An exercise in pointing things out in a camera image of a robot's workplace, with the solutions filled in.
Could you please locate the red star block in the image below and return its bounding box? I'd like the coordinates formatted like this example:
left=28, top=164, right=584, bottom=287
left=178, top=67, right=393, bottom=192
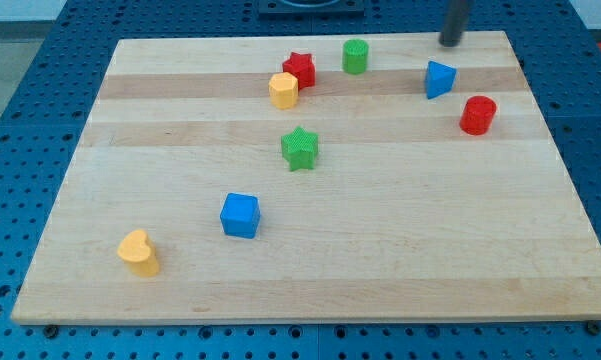
left=282, top=52, right=316, bottom=90

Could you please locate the blue triangle block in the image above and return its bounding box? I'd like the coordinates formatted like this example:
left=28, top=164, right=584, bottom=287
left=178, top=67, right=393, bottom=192
left=424, top=61, right=457, bottom=99

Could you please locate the green cylinder block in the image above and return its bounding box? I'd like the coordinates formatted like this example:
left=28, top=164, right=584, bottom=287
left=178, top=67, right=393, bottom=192
left=342, top=39, right=369, bottom=75

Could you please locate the wooden board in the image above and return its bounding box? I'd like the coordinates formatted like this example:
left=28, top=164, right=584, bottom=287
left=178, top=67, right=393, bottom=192
left=11, top=31, right=601, bottom=326

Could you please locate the yellow heart block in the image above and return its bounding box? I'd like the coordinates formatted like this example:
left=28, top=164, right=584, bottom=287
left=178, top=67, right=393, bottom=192
left=116, top=229, right=160, bottom=278

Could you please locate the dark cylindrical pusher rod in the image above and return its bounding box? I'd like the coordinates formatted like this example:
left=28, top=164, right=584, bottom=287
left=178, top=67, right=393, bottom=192
left=438, top=0, right=474, bottom=48

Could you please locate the red cylinder block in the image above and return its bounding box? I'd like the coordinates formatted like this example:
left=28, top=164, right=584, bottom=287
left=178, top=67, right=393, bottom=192
left=459, top=95, right=497, bottom=136

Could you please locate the blue cube block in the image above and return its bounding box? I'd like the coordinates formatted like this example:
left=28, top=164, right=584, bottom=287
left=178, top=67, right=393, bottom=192
left=220, top=193, right=261, bottom=239

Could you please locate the green star block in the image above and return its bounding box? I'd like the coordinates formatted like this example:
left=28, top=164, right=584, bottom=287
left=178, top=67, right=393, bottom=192
left=281, top=126, right=319, bottom=171

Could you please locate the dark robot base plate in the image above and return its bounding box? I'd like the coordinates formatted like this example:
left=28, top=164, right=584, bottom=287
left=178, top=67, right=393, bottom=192
left=256, top=0, right=366, bottom=17

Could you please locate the yellow hexagon block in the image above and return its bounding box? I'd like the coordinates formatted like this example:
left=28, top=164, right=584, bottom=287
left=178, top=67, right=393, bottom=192
left=268, top=72, right=298, bottom=110

